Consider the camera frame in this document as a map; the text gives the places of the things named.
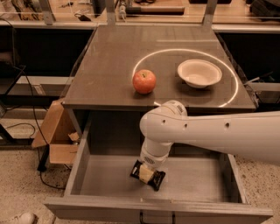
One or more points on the white shoe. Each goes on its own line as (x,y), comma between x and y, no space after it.
(23,218)

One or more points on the background workbench shelf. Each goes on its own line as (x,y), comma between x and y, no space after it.
(234,16)

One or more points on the grey counter cabinet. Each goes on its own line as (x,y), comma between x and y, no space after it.
(104,78)

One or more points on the red apple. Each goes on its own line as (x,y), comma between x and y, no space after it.
(144,81)

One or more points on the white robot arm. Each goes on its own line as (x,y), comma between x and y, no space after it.
(251,135)

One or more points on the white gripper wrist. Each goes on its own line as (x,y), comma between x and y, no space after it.
(152,161)

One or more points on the white paper bowl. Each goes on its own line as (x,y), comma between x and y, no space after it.
(199,73)

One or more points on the black rxbar chocolate wrapper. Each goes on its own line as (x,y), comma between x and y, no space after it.
(155,182)

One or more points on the black drawer handle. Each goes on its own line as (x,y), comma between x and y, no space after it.
(148,218)

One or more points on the grey open top drawer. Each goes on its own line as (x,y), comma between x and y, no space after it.
(199,187)

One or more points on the brown cardboard box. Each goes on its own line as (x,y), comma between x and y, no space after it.
(59,134)

